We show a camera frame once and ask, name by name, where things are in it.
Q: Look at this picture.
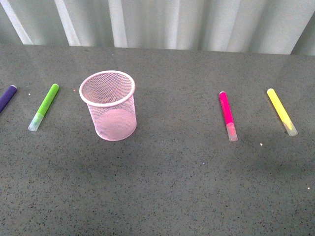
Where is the pink marker pen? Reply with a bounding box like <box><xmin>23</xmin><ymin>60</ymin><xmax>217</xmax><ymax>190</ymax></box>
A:
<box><xmin>219</xmin><ymin>91</ymin><xmax>238</xmax><ymax>142</ymax></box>

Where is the purple marker pen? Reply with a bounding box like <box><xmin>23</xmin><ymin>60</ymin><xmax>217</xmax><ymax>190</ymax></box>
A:
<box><xmin>0</xmin><ymin>85</ymin><xmax>17</xmax><ymax>113</ymax></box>

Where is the pink mesh pen cup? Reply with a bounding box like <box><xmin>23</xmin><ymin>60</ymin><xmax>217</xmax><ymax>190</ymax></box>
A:
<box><xmin>79</xmin><ymin>70</ymin><xmax>137</xmax><ymax>141</ymax></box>

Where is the green marker pen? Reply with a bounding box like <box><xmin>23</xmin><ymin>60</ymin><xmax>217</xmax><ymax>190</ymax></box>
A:
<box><xmin>28</xmin><ymin>84</ymin><xmax>60</xmax><ymax>132</ymax></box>

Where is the yellow marker pen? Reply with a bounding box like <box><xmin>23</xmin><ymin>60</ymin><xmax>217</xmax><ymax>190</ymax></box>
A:
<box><xmin>267</xmin><ymin>88</ymin><xmax>298</xmax><ymax>136</ymax></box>

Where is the white pleated curtain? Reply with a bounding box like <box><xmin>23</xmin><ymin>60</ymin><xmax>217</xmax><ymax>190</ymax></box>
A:
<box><xmin>0</xmin><ymin>0</ymin><xmax>315</xmax><ymax>55</ymax></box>

